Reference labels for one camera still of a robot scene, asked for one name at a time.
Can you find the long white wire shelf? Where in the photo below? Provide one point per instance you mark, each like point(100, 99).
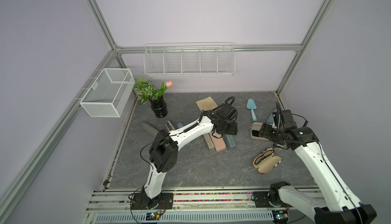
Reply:
point(189, 59)

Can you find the beige case black glasses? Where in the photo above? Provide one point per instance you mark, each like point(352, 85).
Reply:
point(266, 161)

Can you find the beige fabric glove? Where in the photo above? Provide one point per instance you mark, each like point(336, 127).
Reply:
point(206, 104)

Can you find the teal small trowel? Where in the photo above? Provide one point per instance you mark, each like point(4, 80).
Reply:
point(252, 107)

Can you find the beige case brown sunglasses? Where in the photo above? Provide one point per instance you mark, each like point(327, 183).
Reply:
point(169, 126)

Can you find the white vented cable duct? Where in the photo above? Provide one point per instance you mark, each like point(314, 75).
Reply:
point(186, 217)

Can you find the blue brown glasses case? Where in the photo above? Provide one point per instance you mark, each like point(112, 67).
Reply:
point(270, 120)

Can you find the teal grey case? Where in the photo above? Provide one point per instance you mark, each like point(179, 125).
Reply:
point(230, 142)

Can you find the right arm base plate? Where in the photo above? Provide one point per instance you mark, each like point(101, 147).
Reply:
point(267, 199)

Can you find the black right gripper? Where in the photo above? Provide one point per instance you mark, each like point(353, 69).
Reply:
point(264, 131)

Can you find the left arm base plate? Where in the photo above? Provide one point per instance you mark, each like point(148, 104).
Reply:
point(140, 201)

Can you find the pink glasses case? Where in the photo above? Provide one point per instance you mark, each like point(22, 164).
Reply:
point(218, 141)

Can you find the aluminium frame post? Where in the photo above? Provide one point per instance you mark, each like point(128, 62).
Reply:
point(99, 19)

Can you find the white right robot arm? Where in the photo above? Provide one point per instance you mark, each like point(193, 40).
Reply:
point(340, 204)

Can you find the green artificial plant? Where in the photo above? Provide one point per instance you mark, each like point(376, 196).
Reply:
point(145, 91)

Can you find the black glossy vase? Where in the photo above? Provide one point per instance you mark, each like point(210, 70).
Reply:
point(159, 107)

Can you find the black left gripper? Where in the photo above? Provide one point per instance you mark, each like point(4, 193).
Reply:
point(233, 131)

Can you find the green glasses case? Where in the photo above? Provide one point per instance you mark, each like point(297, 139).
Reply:
point(209, 142)

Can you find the aluminium mounting rail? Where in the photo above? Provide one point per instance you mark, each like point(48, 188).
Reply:
point(183, 199)

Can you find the white wire basket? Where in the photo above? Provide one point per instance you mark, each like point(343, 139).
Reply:
point(108, 94)

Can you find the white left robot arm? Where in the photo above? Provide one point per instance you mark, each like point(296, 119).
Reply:
point(163, 153)

